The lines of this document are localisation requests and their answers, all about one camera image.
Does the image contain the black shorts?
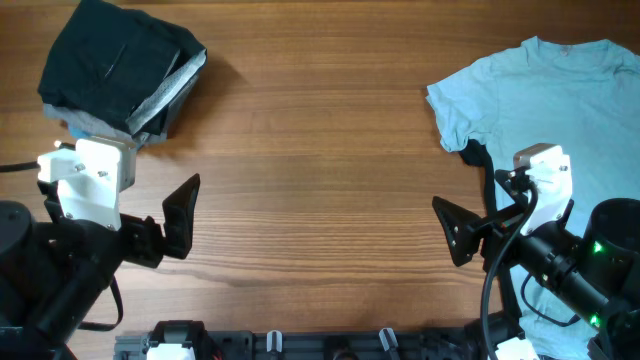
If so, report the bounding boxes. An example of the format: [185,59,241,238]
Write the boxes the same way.
[38,0,206,132]

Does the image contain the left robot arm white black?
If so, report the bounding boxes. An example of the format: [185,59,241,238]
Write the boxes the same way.
[1,174,200,359]

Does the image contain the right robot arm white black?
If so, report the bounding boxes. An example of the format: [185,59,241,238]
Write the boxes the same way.
[432,197,639,359]

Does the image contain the folded grey shirt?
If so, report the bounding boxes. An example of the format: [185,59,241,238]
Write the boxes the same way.
[43,75,199,146]

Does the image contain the folded blue denim garment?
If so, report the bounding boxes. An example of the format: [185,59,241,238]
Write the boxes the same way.
[68,125,146,151]

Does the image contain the light blue t-shirt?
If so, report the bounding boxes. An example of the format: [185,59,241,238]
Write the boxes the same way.
[426,37,639,359]

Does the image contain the black mounting rail base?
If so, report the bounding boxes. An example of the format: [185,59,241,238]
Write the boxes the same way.
[113,319,531,360]

